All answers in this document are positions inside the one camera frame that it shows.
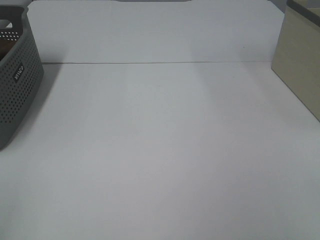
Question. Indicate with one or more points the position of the brown towel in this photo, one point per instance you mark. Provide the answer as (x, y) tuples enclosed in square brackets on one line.
[(5, 47)]

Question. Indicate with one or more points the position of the grey perforated plastic basket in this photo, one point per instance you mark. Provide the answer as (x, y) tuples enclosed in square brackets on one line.
[(21, 71)]

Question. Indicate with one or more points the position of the beige fabric storage box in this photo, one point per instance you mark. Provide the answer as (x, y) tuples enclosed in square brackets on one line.
[(296, 60)]

